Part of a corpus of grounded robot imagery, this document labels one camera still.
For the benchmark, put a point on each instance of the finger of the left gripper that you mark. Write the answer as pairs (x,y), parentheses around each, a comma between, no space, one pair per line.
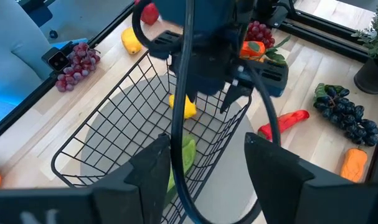
(266,77)
(165,45)

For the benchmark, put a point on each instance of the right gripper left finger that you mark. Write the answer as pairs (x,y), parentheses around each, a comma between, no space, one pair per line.
(145,186)

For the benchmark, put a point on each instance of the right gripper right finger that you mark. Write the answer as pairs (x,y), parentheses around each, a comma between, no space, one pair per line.
(285,193)

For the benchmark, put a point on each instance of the yellow mango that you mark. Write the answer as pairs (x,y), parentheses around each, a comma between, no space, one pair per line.
(131,40)

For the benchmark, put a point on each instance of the red strawberry cube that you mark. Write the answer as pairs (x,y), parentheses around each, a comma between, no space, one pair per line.
(149,14)

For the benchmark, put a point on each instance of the long red pepper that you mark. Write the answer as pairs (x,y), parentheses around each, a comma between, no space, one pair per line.
(288,121)

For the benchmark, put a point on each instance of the yellow lemon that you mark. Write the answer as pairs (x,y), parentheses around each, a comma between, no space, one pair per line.
(188,110)

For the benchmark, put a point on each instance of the light green bumpy gourd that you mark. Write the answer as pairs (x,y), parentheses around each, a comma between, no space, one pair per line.
(188,152)

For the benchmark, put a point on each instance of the black grapes bunch with leaf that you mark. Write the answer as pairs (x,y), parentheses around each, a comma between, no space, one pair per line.
(347,115)

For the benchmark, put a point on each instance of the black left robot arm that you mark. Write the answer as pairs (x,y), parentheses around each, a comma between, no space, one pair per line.
(269,12)

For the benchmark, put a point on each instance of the red grapes bunch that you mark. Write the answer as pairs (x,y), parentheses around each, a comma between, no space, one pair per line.
(258,32)

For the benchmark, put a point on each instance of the grey round mat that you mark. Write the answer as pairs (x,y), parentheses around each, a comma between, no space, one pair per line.
(229,174)

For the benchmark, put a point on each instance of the long orange pepper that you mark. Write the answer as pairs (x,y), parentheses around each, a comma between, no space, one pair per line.
(353,163)

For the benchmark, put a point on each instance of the purple-red grapes bunch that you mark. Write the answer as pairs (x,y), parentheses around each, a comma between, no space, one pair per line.
(78,67)

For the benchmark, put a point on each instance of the small potted green plant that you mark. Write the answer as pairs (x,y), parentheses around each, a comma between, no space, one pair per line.
(372,77)

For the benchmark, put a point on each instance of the grey padded seat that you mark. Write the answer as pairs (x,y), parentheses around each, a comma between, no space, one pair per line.
(14,46)

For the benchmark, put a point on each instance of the black aluminium table frame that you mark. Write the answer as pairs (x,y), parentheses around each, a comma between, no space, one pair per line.
(325,40)

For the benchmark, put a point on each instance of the small black table camera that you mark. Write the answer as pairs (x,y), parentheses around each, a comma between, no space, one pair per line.
(56,59)

